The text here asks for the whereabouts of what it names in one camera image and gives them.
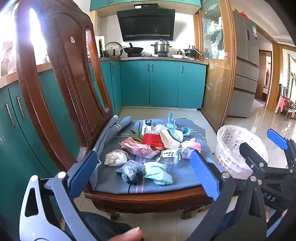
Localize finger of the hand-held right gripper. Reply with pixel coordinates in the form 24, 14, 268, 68
239, 142, 269, 169
266, 128, 296, 163

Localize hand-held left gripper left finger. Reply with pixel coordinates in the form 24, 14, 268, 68
19, 151, 99, 241

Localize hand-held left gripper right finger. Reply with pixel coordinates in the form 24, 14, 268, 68
190, 150, 269, 241

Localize white mesh wastebasket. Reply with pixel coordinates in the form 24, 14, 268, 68
216, 125, 269, 180

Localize pink and white wrapper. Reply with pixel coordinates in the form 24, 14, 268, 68
181, 138, 201, 153

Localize white tissue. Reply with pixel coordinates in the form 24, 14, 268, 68
104, 149, 131, 167

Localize clear labelled plastic packet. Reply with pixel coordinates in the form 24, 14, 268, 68
159, 149, 185, 171

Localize teal face mask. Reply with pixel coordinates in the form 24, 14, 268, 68
144, 161, 173, 185

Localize clear plastic bag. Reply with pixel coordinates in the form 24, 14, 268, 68
116, 159, 146, 185

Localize pink plastic bag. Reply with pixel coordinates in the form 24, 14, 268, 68
120, 137, 160, 159

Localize green vegetable leaf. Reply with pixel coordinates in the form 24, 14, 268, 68
130, 129, 144, 142

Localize blue paper towel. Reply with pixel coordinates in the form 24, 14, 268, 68
166, 112, 192, 137

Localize white plastic bag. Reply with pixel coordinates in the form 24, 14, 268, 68
154, 124, 171, 135

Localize white and blue carton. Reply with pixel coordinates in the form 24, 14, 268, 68
139, 119, 160, 136

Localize person's left hand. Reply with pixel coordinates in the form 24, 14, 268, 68
109, 227, 142, 241

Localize blue striped cloth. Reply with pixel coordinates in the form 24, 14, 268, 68
89, 115, 226, 194

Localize pink cloth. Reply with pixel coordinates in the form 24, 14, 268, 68
276, 96, 286, 114

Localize green garland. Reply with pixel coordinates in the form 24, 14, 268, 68
287, 53, 292, 93

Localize wooden framed glass door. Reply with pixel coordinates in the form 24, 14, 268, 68
194, 0, 235, 132

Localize grey refrigerator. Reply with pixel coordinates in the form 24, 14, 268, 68
228, 10, 259, 118

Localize carved wooden chair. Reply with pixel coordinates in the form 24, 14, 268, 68
15, 0, 214, 220

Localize black frying pan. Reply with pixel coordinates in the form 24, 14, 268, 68
184, 46, 204, 58

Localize round steel lid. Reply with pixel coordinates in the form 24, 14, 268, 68
105, 42, 123, 58

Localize white countertop appliance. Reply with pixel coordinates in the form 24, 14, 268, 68
95, 35, 105, 58

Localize black wok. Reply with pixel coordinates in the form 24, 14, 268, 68
123, 43, 144, 55

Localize stainless steel pot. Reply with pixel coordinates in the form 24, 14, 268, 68
151, 39, 173, 55

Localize black range hood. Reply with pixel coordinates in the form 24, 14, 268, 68
116, 3, 176, 42

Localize wooden door frame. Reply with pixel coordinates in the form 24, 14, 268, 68
254, 44, 280, 109

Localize teal wall cabinets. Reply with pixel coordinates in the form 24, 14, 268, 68
90, 0, 201, 11

